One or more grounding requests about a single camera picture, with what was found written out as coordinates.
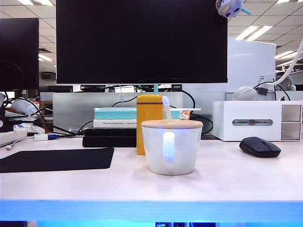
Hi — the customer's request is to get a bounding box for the white partition board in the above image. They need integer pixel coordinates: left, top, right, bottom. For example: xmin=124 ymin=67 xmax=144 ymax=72
xmin=227 ymin=37 xmax=277 ymax=93

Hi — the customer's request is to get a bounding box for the thick black flat box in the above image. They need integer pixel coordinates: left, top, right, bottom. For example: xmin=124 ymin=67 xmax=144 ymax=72
xmin=82 ymin=136 xmax=138 ymax=148

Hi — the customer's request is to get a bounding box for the round wooden mug lid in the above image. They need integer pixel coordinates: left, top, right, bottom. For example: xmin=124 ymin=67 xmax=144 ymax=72
xmin=141 ymin=119 xmax=204 ymax=130

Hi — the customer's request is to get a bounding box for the black mouse pad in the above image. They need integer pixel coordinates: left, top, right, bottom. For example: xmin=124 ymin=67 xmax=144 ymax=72
xmin=0 ymin=147 xmax=115 ymax=174

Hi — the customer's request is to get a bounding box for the large black computer monitor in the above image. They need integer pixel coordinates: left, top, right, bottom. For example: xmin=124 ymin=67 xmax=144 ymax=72
xmin=55 ymin=0 xmax=228 ymax=84

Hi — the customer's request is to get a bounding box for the white paper cup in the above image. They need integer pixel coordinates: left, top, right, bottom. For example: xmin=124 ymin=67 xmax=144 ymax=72
xmin=10 ymin=98 xmax=36 ymax=117

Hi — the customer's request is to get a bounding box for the white adapter with blue plug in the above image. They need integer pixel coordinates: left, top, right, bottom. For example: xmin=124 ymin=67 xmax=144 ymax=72
xmin=34 ymin=133 xmax=60 ymax=141

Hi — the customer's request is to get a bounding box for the lilac plush toy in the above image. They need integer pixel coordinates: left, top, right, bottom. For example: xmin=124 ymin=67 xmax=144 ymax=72
xmin=215 ymin=0 xmax=252 ymax=19

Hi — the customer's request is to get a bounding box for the stack of books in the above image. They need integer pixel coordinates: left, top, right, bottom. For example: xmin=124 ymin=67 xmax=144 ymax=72
xmin=52 ymin=92 xmax=186 ymax=136

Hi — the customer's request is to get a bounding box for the white tissue box organizer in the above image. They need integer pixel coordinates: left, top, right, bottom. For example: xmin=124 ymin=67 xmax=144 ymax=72
xmin=212 ymin=100 xmax=303 ymax=142

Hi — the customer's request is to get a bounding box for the smaller black computer monitor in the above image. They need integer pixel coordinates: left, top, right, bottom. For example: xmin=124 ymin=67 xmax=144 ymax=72
xmin=0 ymin=17 xmax=40 ymax=91

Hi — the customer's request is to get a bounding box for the white round ribbed object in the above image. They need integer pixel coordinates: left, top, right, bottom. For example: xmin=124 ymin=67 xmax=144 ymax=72
xmin=232 ymin=86 xmax=258 ymax=102

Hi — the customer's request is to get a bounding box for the yellow metal tin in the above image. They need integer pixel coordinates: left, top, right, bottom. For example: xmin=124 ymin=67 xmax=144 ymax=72
xmin=136 ymin=94 xmax=164 ymax=156

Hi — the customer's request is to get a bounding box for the teal book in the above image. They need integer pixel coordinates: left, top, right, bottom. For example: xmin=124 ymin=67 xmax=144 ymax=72
xmin=93 ymin=107 xmax=201 ymax=121

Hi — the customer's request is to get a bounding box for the white spoon handle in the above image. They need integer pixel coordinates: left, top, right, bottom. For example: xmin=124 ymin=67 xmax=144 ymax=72
xmin=161 ymin=96 xmax=173 ymax=121

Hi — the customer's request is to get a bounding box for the white book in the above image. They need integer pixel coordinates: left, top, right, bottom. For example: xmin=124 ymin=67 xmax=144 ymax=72
xmin=93 ymin=119 xmax=138 ymax=129

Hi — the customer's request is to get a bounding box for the black monitor cable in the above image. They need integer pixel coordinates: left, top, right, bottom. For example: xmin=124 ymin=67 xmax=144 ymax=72
xmin=163 ymin=88 xmax=214 ymax=136

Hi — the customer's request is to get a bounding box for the white power strip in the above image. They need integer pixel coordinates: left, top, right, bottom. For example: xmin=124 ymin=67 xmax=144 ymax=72
xmin=0 ymin=130 xmax=28 ymax=147

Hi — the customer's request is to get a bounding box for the small white desk fan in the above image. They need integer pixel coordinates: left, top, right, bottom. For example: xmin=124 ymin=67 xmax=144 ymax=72
xmin=281 ymin=75 xmax=297 ymax=92

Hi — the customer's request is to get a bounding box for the black wireless mouse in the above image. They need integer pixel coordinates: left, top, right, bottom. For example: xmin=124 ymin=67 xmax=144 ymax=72
xmin=239 ymin=136 xmax=282 ymax=158

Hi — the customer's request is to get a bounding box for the thin black flat box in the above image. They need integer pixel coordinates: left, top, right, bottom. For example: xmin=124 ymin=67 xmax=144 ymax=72
xmin=83 ymin=128 xmax=138 ymax=137

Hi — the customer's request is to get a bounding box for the white usb cable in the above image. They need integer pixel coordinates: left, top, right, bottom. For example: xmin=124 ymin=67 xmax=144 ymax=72
xmin=6 ymin=138 xmax=27 ymax=151

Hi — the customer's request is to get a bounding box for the white ceramic mug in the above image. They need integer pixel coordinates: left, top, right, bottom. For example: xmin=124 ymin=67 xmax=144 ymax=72
xmin=141 ymin=125 xmax=203 ymax=176

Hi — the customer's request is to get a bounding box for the small orange figurine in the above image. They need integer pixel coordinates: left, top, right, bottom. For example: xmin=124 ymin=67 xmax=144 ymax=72
xmin=179 ymin=110 xmax=192 ymax=121

